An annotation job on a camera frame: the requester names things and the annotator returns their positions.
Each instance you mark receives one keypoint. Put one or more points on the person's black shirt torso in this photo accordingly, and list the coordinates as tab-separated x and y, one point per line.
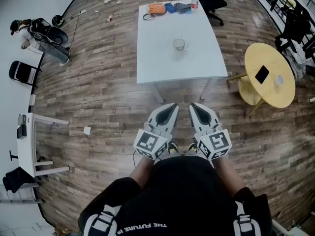
184	193

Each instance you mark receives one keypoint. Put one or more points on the blue pouch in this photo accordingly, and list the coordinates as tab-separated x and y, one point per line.
169	7

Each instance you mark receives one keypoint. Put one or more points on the grey step ladder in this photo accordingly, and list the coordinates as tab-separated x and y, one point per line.
19	200

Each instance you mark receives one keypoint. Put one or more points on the plastic bottle red label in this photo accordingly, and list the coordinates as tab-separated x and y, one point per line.
194	1

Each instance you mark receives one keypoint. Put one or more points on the black box-shaped device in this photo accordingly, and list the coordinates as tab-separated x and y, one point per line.
21	131

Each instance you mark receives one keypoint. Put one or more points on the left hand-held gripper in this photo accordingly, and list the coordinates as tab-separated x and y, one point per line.
150	144

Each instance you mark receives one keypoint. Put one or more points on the person's right shoe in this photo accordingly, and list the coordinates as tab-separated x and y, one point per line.
192	147

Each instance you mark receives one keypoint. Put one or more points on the person's left shoe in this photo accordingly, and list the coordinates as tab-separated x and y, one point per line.
173	147

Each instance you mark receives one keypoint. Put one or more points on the black chair draped with clothes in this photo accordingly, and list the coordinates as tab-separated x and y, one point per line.
295	26

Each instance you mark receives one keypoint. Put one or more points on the person's right forearm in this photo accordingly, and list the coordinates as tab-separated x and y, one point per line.
229	173

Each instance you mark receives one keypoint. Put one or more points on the yellow round wooden table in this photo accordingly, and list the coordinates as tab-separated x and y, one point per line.
270	75

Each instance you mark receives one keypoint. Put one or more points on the black jacket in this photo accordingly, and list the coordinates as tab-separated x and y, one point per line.
17	178

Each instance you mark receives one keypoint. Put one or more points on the white office desk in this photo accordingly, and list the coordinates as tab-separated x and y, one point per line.
25	144

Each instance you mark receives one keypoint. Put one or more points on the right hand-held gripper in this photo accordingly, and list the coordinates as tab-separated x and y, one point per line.
216	141

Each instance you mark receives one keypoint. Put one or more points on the white ceramic mug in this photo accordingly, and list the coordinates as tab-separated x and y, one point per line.
179	44

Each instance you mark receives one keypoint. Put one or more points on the black folding chair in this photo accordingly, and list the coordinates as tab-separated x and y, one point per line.
21	72

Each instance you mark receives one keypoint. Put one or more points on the person's shoe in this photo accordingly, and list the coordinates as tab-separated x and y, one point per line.
173	147
192	147

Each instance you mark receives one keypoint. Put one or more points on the white rectangular table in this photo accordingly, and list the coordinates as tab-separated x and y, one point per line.
172	63

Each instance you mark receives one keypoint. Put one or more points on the person's left forearm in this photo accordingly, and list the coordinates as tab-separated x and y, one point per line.
141	171

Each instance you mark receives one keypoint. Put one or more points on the person's grey trousers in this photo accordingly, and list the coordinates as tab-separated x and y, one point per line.
183	154

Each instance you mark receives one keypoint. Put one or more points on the white crumpled paper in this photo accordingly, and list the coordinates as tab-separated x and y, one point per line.
87	130

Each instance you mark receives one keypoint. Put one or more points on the black smartphone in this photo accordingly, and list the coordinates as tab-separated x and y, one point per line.
262	74

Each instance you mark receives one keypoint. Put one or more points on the black helmet green marks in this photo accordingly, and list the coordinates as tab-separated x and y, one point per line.
57	21

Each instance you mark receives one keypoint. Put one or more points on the small white cup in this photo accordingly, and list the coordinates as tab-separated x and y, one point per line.
278	80

